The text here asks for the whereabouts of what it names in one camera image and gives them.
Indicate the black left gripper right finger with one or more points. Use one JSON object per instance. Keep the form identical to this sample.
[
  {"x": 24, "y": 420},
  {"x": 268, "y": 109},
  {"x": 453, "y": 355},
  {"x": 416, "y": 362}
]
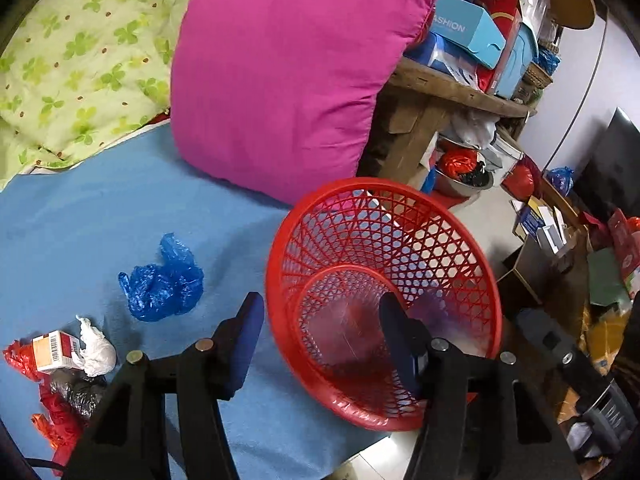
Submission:
[{"x": 484, "y": 402}]

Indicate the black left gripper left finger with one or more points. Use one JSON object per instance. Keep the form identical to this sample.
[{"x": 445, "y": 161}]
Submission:
[{"x": 126, "y": 437}]

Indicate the black plastic bag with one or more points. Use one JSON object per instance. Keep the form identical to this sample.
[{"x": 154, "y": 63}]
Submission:
[{"x": 82, "y": 392}]

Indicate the orange white cardboard box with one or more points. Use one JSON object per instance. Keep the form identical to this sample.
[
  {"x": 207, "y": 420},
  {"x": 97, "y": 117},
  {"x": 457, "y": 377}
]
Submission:
[{"x": 56, "y": 350}]

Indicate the blue plastic bag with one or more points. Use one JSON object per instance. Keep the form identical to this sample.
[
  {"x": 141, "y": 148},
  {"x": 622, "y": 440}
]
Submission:
[{"x": 158, "y": 291}]

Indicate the clear plastic container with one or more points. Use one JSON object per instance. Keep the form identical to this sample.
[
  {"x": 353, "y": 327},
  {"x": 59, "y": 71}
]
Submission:
[{"x": 348, "y": 331}]

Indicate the red crumpled bag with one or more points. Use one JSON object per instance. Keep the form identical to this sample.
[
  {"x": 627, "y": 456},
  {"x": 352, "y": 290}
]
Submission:
[{"x": 59, "y": 424}]

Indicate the white crumpled plastic bag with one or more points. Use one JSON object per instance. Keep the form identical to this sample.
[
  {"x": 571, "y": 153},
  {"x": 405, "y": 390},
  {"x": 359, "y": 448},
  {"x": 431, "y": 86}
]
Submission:
[{"x": 97, "y": 356}]

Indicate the blue blanket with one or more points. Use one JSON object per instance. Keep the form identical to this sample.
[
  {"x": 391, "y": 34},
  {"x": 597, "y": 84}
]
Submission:
[{"x": 66, "y": 237}]

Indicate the metal bowl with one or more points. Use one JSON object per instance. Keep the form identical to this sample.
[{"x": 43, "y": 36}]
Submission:
[{"x": 464, "y": 185}]

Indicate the red mesh basket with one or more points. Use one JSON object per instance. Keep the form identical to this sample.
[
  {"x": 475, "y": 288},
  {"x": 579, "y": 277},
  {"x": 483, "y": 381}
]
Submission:
[{"x": 362, "y": 235}]

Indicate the black television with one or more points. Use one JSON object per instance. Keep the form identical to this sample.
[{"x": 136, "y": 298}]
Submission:
[{"x": 610, "y": 179}]

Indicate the wooden shelf table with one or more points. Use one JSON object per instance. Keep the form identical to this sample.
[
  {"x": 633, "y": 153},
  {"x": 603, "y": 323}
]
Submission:
[{"x": 415, "y": 104}]

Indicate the green clover patterned quilt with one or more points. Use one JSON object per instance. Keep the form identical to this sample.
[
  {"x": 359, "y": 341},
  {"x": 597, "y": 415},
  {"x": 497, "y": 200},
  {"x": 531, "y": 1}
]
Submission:
[{"x": 78, "y": 75}]

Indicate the magenta pillow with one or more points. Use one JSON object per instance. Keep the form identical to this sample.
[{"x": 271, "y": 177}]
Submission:
[{"x": 278, "y": 95}]

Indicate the light blue fashion box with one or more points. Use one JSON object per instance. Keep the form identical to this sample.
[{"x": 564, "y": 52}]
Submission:
[{"x": 471, "y": 28}]

